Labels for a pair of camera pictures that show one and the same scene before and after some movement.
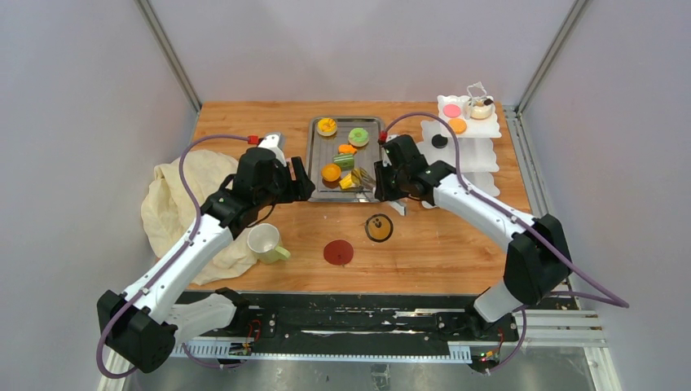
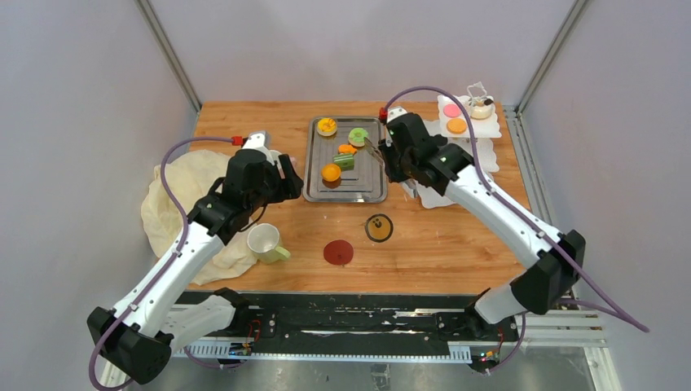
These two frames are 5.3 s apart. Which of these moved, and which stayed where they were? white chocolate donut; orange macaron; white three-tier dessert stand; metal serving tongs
Moved: metal serving tongs
Stayed: white chocolate donut; orange macaron; white three-tier dessert stand
